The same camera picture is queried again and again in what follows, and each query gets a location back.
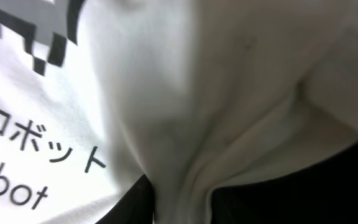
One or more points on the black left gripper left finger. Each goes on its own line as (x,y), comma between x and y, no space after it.
(137,206)

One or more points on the white t-shirt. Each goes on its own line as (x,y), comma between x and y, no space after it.
(196,95)

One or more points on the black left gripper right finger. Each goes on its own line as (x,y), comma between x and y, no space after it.
(323,193)

